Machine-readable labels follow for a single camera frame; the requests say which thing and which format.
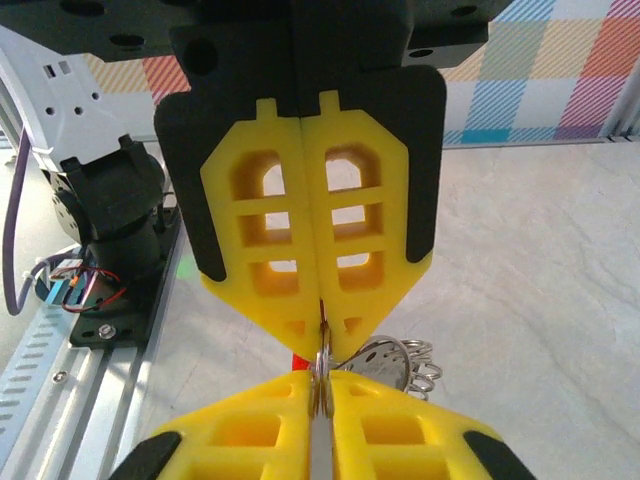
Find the red plastic key tag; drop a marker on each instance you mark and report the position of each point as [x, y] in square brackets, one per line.
[299, 362]

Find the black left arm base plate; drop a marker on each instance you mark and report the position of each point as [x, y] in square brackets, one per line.
[125, 332]

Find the aluminium frame post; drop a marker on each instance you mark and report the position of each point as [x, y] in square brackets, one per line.
[622, 105]

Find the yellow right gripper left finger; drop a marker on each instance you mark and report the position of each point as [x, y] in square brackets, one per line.
[240, 440]

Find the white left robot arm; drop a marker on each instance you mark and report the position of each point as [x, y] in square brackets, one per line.
[115, 200]

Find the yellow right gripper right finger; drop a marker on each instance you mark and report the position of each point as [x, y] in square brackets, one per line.
[400, 440]

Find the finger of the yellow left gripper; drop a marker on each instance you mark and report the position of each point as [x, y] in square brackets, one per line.
[215, 175]
[395, 150]

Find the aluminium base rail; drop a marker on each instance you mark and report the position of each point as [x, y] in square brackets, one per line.
[100, 400]

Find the aluminium frame bar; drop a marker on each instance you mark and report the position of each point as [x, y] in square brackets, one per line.
[525, 141]

